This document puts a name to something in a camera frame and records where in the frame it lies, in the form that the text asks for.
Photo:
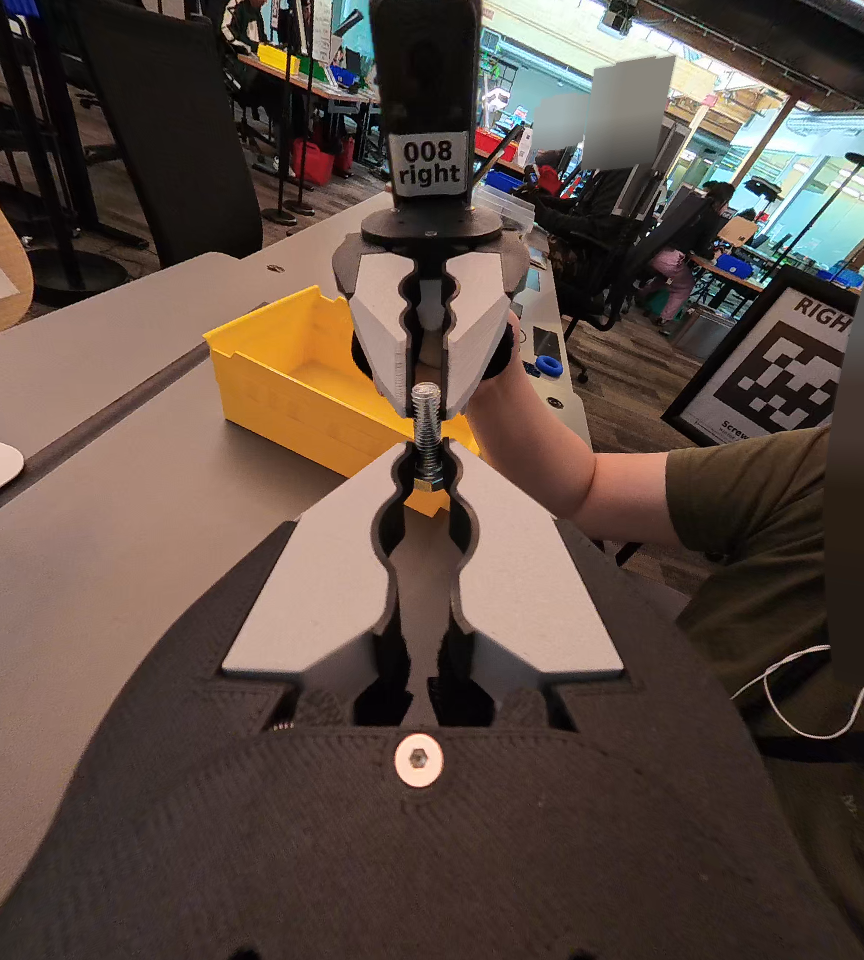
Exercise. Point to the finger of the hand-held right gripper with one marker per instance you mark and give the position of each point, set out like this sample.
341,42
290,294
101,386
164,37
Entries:
379,330
477,322

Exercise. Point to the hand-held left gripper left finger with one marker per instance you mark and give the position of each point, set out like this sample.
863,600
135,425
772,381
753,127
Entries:
312,600

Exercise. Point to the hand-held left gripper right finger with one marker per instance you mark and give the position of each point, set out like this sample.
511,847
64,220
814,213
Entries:
537,600

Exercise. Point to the silver hex bolt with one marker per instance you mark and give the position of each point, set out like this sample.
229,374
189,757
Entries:
426,435

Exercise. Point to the yellow plastic bin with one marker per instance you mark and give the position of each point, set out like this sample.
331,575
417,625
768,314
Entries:
289,416

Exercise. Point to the person's right hand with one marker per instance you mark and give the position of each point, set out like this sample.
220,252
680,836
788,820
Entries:
510,382

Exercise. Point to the red storage bin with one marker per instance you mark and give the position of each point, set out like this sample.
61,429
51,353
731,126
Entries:
312,161
493,141

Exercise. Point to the green storage bin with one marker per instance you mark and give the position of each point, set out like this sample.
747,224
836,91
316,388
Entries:
313,71

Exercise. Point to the blue storage bin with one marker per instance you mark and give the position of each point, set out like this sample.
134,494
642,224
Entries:
508,182

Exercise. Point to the thin black lamp stand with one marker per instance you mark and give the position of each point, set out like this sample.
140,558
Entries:
279,217
300,208

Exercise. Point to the yellow storage bin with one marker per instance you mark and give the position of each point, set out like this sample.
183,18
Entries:
278,58

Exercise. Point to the black office chair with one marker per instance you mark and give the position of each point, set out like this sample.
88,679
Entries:
627,277

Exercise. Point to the black framed marker sign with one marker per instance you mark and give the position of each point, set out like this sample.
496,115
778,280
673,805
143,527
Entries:
777,375

